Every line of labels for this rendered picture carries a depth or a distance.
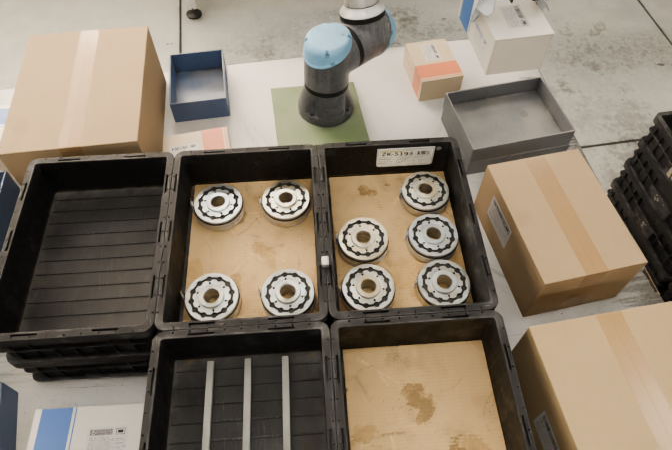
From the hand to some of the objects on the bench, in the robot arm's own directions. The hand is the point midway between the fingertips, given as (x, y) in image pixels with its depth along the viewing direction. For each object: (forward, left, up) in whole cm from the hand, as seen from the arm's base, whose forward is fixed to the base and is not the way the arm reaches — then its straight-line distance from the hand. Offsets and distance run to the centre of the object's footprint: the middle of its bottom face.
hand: (504, 15), depth 117 cm
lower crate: (+20, -88, -46) cm, 101 cm away
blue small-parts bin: (-38, -65, -42) cm, 86 cm away
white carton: (+53, -92, -48) cm, 117 cm away
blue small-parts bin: (+48, -115, -49) cm, 134 cm away
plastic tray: (-3, +11, -40) cm, 42 cm away
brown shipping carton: (+32, +7, -42) cm, 53 cm away
